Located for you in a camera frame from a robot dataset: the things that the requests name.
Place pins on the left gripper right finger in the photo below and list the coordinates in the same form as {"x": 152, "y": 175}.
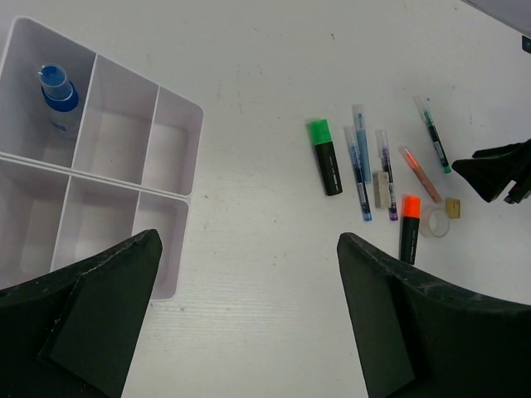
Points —
{"x": 420, "y": 336}

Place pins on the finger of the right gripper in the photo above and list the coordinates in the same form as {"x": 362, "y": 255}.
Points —
{"x": 490, "y": 171}

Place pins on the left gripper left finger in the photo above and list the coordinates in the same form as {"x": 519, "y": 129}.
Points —
{"x": 73, "y": 332}

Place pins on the green pen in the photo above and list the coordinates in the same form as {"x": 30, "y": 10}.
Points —
{"x": 422, "y": 106}

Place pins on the orange cap black highlighter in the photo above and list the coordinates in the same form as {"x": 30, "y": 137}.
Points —
{"x": 411, "y": 214}

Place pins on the dark blue pen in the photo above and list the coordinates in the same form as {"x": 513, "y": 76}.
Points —
{"x": 357, "y": 170}

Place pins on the clear bottle blue cap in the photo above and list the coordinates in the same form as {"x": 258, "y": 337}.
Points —
{"x": 62, "y": 99}

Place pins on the tan eraser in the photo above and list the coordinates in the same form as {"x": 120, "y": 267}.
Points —
{"x": 453, "y": 207}

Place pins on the clear tape roll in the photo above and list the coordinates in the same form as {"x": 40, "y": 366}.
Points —
{"x": 434, "y": 222}

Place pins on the grey eraser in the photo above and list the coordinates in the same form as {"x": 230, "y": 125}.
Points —
{"x": 382, "y": 195}

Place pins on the white compartment tray front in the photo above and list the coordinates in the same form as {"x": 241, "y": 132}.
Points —
{"x": 51, "y": 219}

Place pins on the white compartment tray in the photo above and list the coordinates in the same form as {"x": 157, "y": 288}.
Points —
{"x": 127, "y": 128}
{"x": 51, "y": 219}

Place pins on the right black table label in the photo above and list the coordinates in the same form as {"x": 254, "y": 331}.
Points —
{"x": 526, "y": 44}

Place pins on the light blue pen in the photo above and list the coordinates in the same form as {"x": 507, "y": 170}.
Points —
{"x": 361, "y": 136}

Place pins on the green cap black highlighter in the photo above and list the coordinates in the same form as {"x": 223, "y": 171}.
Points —
{"x": 324, "y": 151}

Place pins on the white compartment tray rear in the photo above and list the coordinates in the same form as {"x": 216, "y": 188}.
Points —
{"x": 127, "y": 128}

